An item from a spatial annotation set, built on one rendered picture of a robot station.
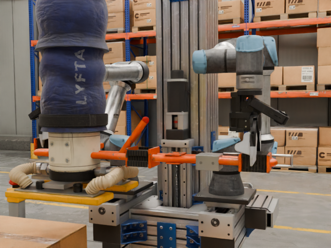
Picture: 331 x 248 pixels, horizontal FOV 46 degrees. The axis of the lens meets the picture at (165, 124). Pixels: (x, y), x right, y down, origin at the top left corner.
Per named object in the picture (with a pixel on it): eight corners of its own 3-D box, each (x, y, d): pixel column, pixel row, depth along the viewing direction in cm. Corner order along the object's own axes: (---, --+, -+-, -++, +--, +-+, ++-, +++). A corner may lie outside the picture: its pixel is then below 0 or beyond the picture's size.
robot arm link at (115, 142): (124, 166, 177) (123, 136, 176) (102, 164, 185) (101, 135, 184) (140, 163, 187) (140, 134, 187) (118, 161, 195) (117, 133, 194)
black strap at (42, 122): (23, 127, 126) (23, 114, 125) (66, 123, 147) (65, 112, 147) (85, 128, 118) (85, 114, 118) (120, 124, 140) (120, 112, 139)
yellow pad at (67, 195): (4, 197, 126) (4, 182, 126) (25, 191, 135) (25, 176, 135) (98, 206, 114) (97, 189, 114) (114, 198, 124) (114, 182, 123)
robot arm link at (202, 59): (215, 38, 167) (190, 44, 121) (241, 37, 164) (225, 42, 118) (215, 66, 170) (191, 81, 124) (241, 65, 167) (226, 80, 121)
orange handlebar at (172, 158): (5, 156, 139) (5, 146, 139) (56, 147, 168) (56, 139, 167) (276, 170, 107) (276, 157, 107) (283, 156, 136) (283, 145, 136)
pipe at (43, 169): (8, 185, 127) (8, 167, 127) (55, 172, 151) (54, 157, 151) (101, 192, 116) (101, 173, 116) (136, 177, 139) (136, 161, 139)
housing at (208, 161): (195, 170, 115) (194, 154, 115) (201, 166, 122) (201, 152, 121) (218, 171, 113) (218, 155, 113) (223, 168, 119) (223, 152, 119)
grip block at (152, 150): (124, 167, 121) (123, 148, 121) (137, 163, 131) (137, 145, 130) (149, 169, 118) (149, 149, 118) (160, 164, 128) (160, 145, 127)
